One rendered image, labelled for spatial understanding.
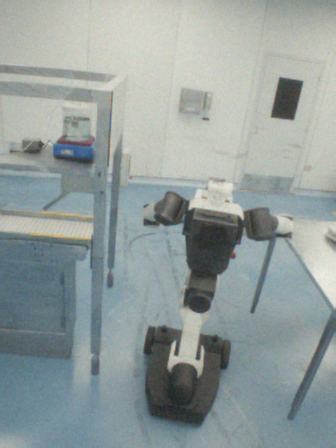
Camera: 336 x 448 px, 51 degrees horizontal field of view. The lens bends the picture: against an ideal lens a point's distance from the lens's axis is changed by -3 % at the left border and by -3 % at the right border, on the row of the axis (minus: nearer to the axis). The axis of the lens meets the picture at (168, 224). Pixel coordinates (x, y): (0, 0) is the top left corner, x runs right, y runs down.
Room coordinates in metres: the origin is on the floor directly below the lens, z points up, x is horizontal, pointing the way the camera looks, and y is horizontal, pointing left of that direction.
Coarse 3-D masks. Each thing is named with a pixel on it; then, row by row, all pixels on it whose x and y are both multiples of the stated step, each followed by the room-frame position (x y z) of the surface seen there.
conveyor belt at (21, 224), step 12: (0, 216) 1.85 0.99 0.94; (12, 216) 1.87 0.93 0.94; (0, 228) 1.71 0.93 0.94; (12, 228) 1.73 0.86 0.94; (24, 228) 1.75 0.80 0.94; (36, 228) 1.77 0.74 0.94; (48, 228) 1.79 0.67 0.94; (60, 228) 1.80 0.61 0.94; (72, 228) 1.82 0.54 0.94; (84, 228) 1.84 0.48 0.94
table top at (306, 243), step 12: (300, 228) 2.34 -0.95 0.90; (312, 228) 2.37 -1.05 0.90; (324, 228) 2.40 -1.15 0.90; (288, 240) 2.13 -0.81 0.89; (300, 240) 2.15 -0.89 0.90; (312, 240) 2.17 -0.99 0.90; (324, 240) 2.20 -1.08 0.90; (300, 252) 1.98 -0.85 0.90; (312, 252) 2.00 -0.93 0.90; (324, 252) 2.02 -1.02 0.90; (312, 264) 1.84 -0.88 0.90; (324, 264) 1.86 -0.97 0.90; (312, 276) 1.72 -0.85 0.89; (324, 276) 1.72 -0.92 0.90; (324, 288) 1.60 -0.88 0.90; (324, 300) 1.53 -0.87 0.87
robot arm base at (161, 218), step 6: (168, 192) 1.62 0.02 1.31; (174, 192) 1.61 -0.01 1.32; (180, 198) 1.61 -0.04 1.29; (180, 204) 1.62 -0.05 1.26; (186, 204) 1.61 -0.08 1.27; (180, 210) 1.58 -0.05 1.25; (156, 216) 1.54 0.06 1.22; (162, 216) 1.52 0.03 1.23; (180, 216) 1.56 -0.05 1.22; (162, 222) 1.55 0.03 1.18; (168, 222) 1.52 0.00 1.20; (174, 222) 1.53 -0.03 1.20
